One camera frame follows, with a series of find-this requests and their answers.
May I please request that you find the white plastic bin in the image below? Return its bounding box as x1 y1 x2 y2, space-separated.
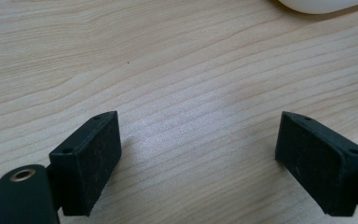
276 0 358 15

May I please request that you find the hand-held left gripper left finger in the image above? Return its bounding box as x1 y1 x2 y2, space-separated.
48 110 123 217

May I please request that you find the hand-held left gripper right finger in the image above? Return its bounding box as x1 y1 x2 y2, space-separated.
274 110 358 217

